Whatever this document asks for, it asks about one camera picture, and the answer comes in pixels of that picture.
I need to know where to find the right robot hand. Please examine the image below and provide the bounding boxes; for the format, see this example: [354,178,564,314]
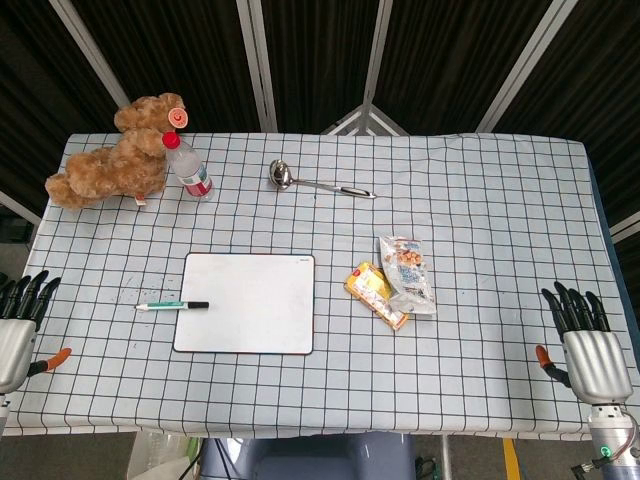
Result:
[535,281,633,403]

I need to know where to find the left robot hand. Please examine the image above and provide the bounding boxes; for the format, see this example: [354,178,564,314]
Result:
[0,270,73,395]

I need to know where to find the whiteboard marker pen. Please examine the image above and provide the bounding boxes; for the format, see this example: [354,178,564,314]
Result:
[135,300,210,311]

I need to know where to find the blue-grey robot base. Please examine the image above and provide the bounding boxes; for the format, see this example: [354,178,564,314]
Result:
[198,433,417,480]

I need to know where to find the white dry-erase board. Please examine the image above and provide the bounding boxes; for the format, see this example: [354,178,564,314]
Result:
[172,252,316,356]

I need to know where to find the clear peanut snack bag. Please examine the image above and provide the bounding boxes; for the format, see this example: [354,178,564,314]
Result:
[378,235,437,317]

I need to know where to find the brown plush teddy bear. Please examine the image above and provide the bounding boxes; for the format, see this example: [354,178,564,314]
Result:
[44,93,189,211]

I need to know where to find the yellow snack packet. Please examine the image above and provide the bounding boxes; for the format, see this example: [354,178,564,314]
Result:
[343,264,411,331]

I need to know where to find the clear plastic water bottle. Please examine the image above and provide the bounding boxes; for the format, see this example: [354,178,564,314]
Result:
[162,132,215,201]

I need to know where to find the checkered tablecloth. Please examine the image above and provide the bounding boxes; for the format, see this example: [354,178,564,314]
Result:
[0,131,640,441]

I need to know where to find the stainless steel ladle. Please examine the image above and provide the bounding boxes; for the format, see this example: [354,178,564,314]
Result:
[269,158,377,200]

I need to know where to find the metal frame stand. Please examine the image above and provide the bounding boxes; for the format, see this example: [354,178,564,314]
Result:
[319,103,412,136]

